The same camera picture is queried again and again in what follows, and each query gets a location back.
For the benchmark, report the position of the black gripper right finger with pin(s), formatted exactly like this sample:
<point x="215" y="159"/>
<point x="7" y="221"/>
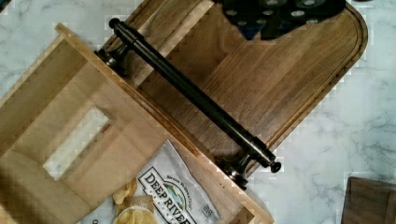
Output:
<point x="283" y="16"/>

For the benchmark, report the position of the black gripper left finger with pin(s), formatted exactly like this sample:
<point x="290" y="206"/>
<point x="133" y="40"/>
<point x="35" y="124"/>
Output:
<point x="248" y="16"/>

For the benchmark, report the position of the Deep River chips bag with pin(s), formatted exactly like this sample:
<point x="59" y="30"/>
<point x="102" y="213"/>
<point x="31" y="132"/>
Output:
<point x="163" y="186"/>

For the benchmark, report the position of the dark wooden block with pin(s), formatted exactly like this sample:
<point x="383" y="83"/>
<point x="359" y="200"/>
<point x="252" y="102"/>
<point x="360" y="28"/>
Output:
<point x="369" y="202"/>

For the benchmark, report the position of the wooden drawer box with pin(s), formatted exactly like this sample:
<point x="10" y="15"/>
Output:
<point x="73" y="132"/>

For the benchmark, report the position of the black drawer handle bar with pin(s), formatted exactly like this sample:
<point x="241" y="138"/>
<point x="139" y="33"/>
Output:
<point x="254" y="149"/>

